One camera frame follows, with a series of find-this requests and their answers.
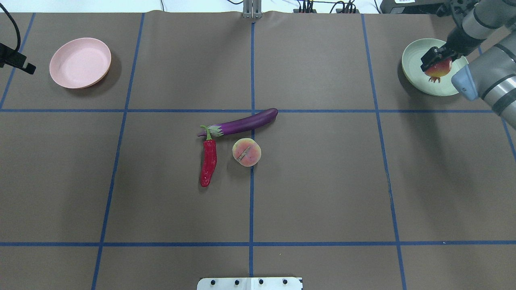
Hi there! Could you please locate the pink plate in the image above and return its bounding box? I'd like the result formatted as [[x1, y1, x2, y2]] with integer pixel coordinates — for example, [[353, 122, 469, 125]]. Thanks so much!
[[49, 38, 112, 89]]

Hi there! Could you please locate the green plate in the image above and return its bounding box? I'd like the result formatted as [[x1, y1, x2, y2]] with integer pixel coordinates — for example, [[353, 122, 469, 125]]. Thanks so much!
[[402, 38, 469, 97]]

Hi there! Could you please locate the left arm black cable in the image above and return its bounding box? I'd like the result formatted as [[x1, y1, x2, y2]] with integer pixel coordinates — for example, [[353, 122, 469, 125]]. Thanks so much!
[[0, 3, 21, 53]]

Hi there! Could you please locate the red chili pepper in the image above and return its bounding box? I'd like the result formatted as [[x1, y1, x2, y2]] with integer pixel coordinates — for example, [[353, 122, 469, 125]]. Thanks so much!
[[200, 126, 217, 187]]

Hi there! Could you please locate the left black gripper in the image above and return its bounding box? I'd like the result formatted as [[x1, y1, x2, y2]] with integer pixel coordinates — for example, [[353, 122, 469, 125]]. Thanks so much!
[[0, 43, 36, 75]]

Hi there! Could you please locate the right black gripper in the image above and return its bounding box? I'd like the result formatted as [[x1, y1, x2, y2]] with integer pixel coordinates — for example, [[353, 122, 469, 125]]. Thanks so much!
[[420, 27, 479, 72]]

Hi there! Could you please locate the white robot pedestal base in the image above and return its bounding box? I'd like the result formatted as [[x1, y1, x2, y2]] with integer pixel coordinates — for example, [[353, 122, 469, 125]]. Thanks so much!
[[197, 277, 304, 290]]

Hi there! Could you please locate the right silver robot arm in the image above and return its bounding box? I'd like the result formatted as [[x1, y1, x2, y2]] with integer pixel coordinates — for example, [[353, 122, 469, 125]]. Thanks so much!
[[420, 0, 516, 122]]

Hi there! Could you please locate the purple eggplant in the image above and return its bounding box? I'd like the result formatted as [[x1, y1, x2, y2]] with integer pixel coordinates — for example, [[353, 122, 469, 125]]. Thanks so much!
[[197, 108, 279, 137]]

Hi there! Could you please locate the aluminium frame post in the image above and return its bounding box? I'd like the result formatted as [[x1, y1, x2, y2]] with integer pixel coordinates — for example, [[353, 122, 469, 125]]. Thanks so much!
[[242, 0, 263, 19]]

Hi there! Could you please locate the yellow pink peach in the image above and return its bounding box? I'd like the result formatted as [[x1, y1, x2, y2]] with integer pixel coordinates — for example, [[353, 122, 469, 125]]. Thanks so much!
[[232, 138, 262, 167]]

